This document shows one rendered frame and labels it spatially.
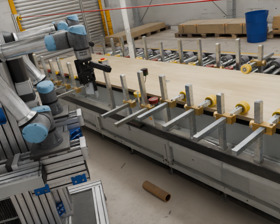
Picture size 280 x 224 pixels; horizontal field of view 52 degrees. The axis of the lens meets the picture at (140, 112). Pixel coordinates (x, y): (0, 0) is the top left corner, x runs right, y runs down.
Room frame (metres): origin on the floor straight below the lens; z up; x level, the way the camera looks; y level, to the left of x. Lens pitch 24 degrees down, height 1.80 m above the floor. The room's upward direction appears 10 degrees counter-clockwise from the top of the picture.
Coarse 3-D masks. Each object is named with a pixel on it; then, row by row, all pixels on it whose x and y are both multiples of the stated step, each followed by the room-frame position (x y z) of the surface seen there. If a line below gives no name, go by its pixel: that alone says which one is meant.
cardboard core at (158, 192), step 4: (144, 184) 2.21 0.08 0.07; (148, 184) 2.19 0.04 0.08; (152, 184) 2.18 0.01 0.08; (144, 188) 2.20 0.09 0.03; (148, 188) 2.16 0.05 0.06; (152, 188) 2.13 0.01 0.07; (156, 188) 2.11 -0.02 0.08; (160, 188) 2.11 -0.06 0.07; (152, 192) 2.11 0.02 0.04; (156, 192) 2.07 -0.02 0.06; (160, 192) 2.05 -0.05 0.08; (164, 192) 2.04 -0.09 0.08; (160, 196) 2.03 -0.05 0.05; (164, 196) 2.00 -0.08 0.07; (168, 196) 2.04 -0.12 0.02; (164, 200) 1.99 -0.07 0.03; (168, 200) 2.01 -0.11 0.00
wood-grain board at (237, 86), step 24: (96, 72) 3.43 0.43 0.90; (120, 72) 3.24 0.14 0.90; (168, 72) 2.90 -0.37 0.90; (192, 72) 2.75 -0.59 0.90; (216, 72) 2.62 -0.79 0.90; (240, 72) 2.50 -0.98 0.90; (168, 96) 2.23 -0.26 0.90; (240, 96) 1.97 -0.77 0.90; (264, 96) 1.89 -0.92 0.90; (264, 120) 1.55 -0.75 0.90
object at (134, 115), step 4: (152, 104) 2.22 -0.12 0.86; (156, 104) 2.23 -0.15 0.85; (144, 108) 2.17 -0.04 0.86; (136, 112) 2.12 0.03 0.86; (140, 112) 2.12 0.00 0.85; (144, 112) 2.14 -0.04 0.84; (128, 116) 2.07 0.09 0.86; (132, 116) 2.07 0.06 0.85; (136, 116) 2.09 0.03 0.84; (120, 120) 2.02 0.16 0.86; (124, 120) 2.02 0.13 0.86; (128, 120) 2.04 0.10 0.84; (116, 124) 1.97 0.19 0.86; (120, 124) 1.99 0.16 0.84
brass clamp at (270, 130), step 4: (252, 120) 1.46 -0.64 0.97; (252, 124) 1.43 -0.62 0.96; (256, 124) 1.41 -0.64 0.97; (260, 124) 1.39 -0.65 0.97; (264, 124) 1.39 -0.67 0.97; (268, 124) 1.38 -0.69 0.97; (252, 128) 1.43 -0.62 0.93; (256, 128) 1.41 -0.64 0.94; (268, 128) 1.36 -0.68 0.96; (272, 128) 1.35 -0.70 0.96; (268, 132) 1.35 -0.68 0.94; (272, 132) 1.35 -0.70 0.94
